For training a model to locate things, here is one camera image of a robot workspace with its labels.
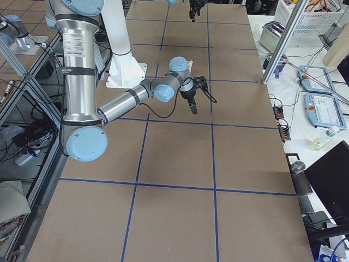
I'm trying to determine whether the lower teach pendant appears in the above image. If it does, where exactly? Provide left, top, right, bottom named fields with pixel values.
left=305, top=93, right=347, bottom=130

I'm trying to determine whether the aluminium frame post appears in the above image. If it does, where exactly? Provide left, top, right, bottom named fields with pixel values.
left=262, top=0, right=308, bottom=85

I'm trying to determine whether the small metal cup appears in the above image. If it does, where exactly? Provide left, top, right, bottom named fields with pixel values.
left=290, top=160, right=306, bottom=174

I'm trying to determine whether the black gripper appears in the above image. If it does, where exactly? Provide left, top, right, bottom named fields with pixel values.
left=189, top=0, right=205, bottom=22
left=179, top=76, right=207, bottom=115

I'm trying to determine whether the pink mesh pen holder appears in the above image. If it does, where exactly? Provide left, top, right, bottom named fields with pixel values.
left=187, top=61, right=193, bottom=72

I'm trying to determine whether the upper teach pendant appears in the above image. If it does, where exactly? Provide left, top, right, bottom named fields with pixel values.
left=298, top=65, right=335, bottom=94

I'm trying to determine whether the clear plastic bottle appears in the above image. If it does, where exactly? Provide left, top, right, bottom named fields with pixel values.
left=309, top=126, right=340, bottom=151

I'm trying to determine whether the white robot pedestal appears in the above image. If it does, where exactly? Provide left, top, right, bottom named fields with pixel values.
left=101, top=0, right=147, bottom=88

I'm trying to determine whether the silver toaster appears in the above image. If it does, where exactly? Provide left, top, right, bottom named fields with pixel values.
left=260, top=21, right=285, bottom=51

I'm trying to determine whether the white power strip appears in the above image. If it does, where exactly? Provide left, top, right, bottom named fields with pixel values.
left=14, top=150, right=40, bottom=166

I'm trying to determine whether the orange black connector strip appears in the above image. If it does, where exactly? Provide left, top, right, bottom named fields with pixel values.
left=273, top=105, right=291, bottom=143

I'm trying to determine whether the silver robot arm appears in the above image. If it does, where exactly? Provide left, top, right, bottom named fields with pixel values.
left=166, top=0, right=208, bottom=22
left=45, top=1, right=208, bottom=162

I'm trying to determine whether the black monitor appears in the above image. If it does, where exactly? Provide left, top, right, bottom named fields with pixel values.
left=305, top=141, right=348, bottom=225

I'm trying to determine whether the teach pendant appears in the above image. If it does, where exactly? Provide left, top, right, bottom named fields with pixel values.
left=298, top=65, right=335, bottom=94
left=305, top=93, right=347, bottom=130

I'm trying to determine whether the white plastic crate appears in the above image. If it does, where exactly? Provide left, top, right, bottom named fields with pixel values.
left=274, top=1, right=345, bottom=35

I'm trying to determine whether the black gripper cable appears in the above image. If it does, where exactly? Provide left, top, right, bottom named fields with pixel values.
left=141, top=80, right=218, bottom=118

